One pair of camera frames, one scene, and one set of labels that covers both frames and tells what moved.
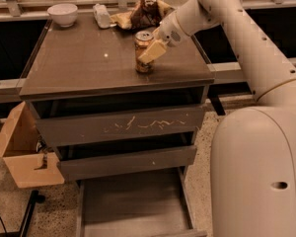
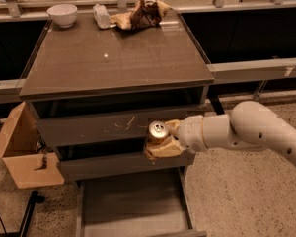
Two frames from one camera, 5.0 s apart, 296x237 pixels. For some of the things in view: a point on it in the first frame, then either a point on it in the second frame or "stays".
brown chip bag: [148, 12] stays
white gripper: [169, 32] to [190, 132]
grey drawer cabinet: [116, 102] stays
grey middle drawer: [94, 159] stays
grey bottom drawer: [153, 203] stays
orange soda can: [142, 42] to [157, 132]
